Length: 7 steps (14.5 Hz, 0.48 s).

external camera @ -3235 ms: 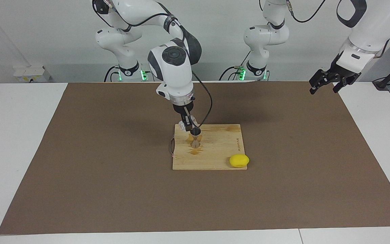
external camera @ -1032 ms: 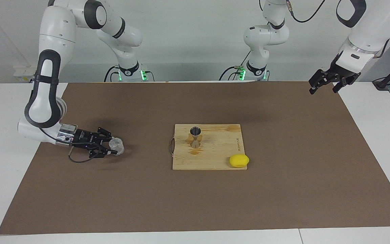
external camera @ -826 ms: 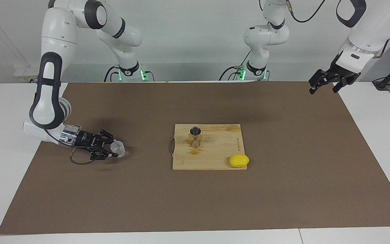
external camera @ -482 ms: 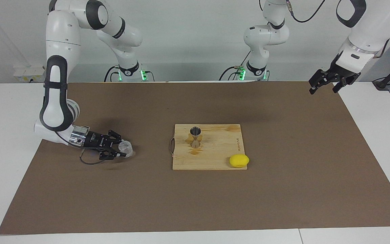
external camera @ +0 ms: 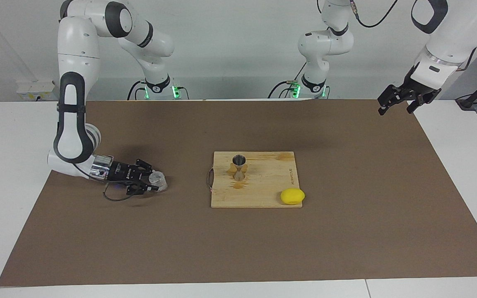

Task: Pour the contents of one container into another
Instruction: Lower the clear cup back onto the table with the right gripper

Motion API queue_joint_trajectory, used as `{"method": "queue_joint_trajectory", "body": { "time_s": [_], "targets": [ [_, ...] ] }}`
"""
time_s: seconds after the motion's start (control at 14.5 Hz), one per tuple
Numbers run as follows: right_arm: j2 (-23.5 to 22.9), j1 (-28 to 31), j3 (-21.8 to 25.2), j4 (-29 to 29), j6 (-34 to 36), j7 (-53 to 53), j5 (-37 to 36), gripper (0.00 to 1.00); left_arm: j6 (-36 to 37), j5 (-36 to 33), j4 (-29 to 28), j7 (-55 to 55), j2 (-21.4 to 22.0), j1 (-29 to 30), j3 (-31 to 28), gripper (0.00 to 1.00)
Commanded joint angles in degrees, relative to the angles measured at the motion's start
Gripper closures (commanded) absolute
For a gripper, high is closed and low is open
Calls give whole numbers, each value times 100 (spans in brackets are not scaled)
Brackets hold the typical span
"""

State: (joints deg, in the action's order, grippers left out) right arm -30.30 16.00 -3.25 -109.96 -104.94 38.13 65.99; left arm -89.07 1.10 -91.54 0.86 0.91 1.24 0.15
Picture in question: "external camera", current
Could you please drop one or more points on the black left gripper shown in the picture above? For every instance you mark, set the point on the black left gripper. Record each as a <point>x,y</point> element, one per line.
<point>422,92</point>

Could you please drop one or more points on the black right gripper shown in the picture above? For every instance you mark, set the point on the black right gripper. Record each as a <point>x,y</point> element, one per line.
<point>122,171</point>

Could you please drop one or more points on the clear glass cup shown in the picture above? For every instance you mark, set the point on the clear glass cup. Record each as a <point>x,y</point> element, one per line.
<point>157,181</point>

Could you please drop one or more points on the steel double jigger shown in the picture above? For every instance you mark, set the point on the steel double jigger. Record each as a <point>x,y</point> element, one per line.
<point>239,169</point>

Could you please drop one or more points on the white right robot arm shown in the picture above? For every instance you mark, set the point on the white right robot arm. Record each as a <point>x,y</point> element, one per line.
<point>71,124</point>

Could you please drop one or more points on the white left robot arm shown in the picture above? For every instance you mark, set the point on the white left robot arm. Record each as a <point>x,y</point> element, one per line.
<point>325,41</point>

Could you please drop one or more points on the brown table mat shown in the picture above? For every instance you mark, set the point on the brown table mat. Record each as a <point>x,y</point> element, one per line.
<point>139,240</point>

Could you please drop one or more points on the bamboo cutting board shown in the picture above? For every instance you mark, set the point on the bamboo cutting board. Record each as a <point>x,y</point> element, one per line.
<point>263,186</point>

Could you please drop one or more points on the yellow lemon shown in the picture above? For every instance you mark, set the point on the yellow lemon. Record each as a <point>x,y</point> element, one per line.
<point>292,196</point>

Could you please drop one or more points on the white wall power strip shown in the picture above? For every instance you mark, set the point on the white wall power strip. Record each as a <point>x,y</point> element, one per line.
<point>35,89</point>

